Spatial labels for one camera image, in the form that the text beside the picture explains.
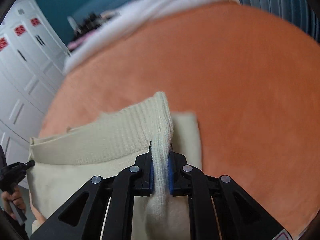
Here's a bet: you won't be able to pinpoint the white wardrobe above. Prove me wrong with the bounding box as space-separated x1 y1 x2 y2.
1 0 69 164

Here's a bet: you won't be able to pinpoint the orange plush blanket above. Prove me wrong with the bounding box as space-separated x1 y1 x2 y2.
40 3 319 238

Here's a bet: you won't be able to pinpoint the person left hand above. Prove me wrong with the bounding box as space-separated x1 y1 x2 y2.
1 186 26 220

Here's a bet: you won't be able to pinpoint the white bed duvet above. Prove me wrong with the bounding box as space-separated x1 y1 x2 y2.
63 0 240 75

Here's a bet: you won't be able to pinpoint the dark clothes pile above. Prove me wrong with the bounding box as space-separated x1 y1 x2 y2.
67 10 119 51

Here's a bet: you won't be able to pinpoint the cream knit sweater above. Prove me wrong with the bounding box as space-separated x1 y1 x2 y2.
27 92 202 239

